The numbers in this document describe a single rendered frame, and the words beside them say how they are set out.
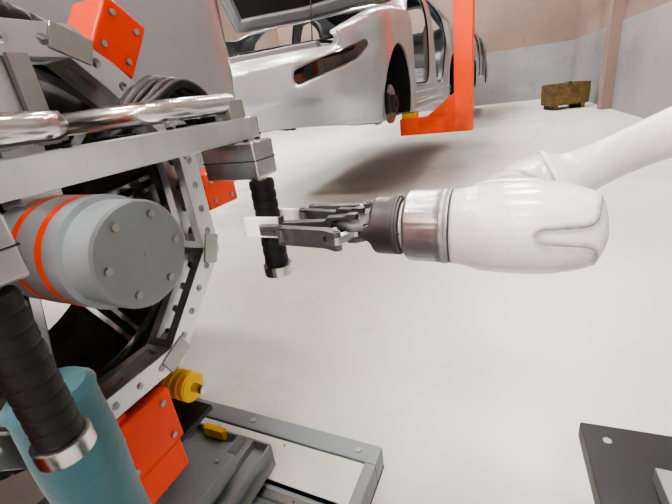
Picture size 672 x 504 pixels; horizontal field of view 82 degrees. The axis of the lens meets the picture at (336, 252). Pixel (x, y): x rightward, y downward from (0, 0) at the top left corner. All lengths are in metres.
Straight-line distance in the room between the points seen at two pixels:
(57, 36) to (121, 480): 0.55
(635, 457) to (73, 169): 0.99
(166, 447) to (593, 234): 0.71
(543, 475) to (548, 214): 0.96
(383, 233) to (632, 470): 0.68
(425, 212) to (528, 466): 0.97
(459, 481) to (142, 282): 0.99
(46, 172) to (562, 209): 0.46
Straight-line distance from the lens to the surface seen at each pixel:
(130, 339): 0.81
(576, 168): 0.59
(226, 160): 0.57
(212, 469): 1.07
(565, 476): 1.32
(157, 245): 0.52
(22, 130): 0.40
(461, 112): 3.98
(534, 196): 0.44
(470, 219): 0.44
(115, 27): 0.72
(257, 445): 1.18
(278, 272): 0.59
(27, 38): 0.64
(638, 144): 0.59
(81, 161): 0.41
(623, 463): 0.97
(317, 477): 1.17
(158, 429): 0.77
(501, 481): 1.27
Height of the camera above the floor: 0.99
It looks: 22 degrees down
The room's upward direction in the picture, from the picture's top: 8 degrees counter-clockwise
